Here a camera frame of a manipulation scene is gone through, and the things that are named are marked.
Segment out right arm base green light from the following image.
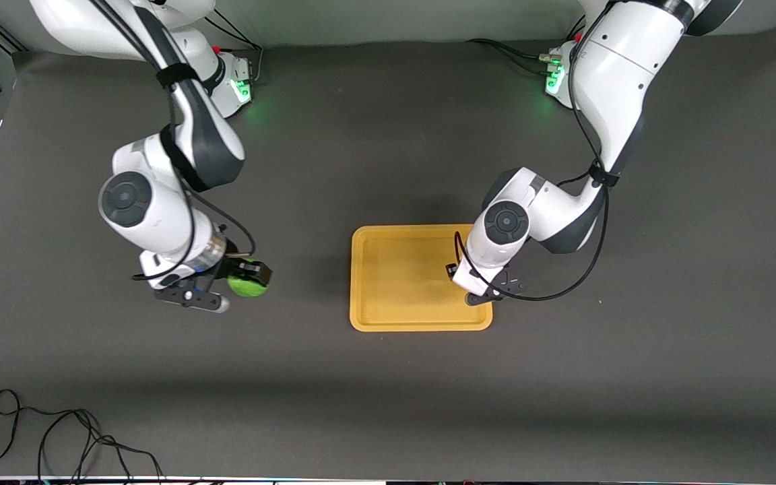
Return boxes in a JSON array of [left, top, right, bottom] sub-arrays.
[[216, 48, 255, 119]]

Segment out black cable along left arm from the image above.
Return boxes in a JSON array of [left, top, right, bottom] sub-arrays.
[[454, 0, 621, 302]]

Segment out black cables at left base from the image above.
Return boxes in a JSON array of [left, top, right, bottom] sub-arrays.
[[467, 38, 554, 76]]

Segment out green apple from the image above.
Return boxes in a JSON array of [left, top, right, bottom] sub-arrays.
[[228, 273, 269, 298]]

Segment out left arm base green light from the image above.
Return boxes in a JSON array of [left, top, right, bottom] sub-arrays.
[[544, 40, 581, 110]]

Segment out black cables at right base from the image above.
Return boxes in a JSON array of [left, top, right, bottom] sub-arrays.
[[203, 15, 264, 82]]

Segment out loose black cable on floor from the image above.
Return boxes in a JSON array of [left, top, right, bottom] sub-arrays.
[[0, 389, 165, 483]]

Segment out black cable along right arm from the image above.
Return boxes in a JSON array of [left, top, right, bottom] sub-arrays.
[[88, 0, 257, 282]]

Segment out yellow plastic tray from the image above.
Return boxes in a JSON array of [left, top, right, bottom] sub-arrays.
[[350, 224, 494, 333]]

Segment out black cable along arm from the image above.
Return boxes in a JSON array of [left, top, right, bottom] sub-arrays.
[[88, 0, 257, 282], [454, 0, 621, 302]]

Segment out black cables at base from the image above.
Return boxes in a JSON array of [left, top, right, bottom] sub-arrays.
[[203, 15, 264, 82], [467, 38, 554, 76]]

